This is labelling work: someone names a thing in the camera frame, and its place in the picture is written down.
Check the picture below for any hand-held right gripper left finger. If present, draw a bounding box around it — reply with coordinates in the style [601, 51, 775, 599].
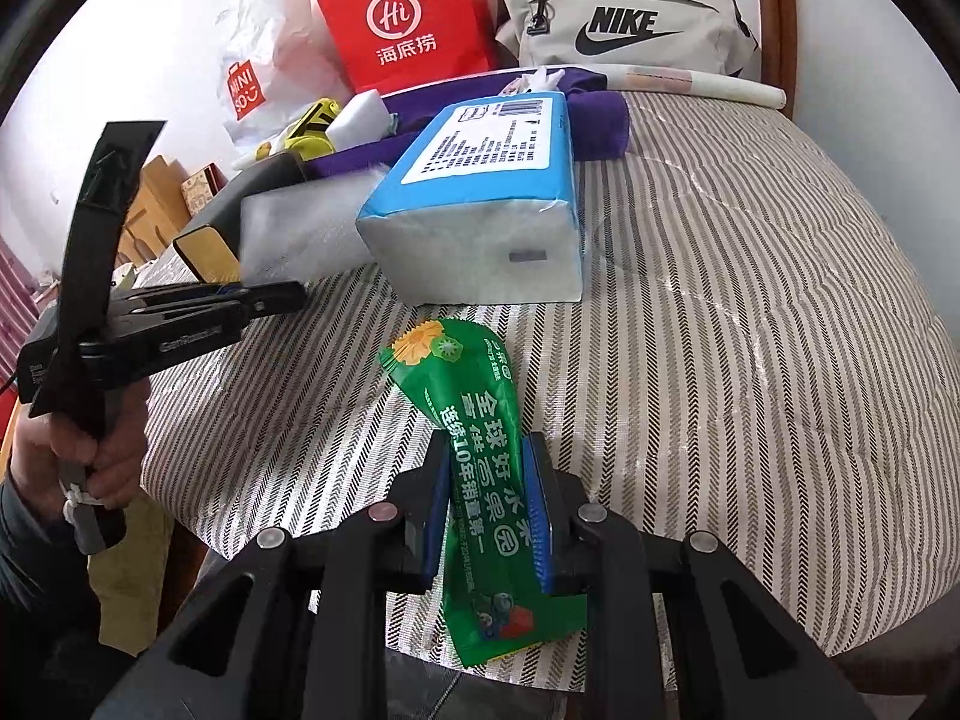
[90, 427, 455, 720]

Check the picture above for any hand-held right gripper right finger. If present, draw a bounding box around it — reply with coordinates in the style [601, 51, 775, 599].
[523, 431, 875, 720]

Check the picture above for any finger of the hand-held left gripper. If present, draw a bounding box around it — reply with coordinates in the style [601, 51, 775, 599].
[109, 304, 256, 332]
[124, 281, 308, 316]

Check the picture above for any dark green tin box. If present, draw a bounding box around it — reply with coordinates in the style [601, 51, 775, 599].
[171, 152, 310, 282]

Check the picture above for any green fruit packet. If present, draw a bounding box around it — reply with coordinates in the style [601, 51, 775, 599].
[379, 319, 590, 672]

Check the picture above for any black strap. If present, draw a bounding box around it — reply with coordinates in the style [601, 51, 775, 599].
[28, 120, 170, 443]

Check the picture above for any yellow black item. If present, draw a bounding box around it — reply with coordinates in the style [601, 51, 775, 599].
[255, 97, 340, 162]

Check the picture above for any white box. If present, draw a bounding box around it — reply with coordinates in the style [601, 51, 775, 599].
[330, 90, 400, 147]

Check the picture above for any blue tissue pack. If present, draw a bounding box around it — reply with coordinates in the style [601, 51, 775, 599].
[354, 90, 586, 307]

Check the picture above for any white tissue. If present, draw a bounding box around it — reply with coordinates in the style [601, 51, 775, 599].
[502, 66, 567, 95]

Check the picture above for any person's left hand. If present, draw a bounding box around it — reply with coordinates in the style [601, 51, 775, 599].
[15, 382, 147, 515]

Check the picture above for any wooden headboard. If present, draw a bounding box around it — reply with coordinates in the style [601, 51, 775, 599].
[120, 156, 188, 267]

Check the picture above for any pink striped cloth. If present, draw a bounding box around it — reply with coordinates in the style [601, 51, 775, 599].
[0, 236, 57, 365]

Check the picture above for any white plastic shopping bag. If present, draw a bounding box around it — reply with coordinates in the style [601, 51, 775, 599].
[216, 0, 353, 151]

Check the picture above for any red paper bag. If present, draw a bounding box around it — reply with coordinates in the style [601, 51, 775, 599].
[311, 0, 500, 95]

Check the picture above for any purple towel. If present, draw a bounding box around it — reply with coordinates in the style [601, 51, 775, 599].
[304, 67, 632, 181]

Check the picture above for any rolled paper poster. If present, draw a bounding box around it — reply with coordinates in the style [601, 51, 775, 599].
[600, 64, 787, 110]

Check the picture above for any grey waist bag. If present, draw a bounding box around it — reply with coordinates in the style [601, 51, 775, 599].
[495, 0, 760, 83]

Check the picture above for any brown wooden door frame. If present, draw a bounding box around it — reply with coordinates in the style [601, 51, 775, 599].
[752, 0, 800, 121]

